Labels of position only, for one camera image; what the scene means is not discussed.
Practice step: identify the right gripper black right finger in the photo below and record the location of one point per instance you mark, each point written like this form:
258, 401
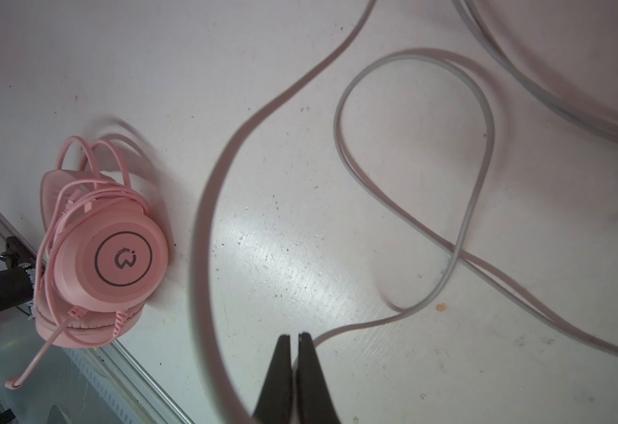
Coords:
314, 402

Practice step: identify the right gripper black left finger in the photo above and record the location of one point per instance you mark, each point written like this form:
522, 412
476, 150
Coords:
275, 401

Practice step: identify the pink headphones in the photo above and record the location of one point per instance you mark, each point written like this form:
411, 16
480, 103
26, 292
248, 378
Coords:
102, 255

